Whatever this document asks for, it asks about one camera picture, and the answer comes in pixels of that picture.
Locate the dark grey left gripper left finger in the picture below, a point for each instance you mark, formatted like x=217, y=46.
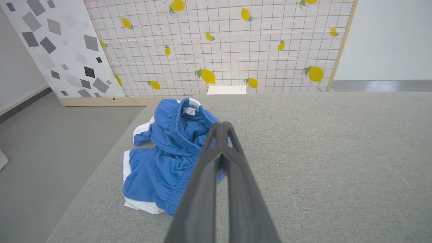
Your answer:
x=197, y=202

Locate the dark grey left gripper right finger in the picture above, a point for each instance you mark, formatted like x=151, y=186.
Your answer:
x=248, y=206

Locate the blue and white shorts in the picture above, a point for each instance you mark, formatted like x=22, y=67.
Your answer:
x=162, y=165

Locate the small white box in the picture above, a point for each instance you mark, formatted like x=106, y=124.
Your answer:
x=226, y=89

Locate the lemon print grid panel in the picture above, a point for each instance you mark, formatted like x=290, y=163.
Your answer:
x=222, y=47

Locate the grey terrazzo pattern panel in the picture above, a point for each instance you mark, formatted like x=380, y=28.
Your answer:
x=60, y=44

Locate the plain white partition board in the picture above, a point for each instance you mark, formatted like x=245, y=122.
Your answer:
x=388, y=40

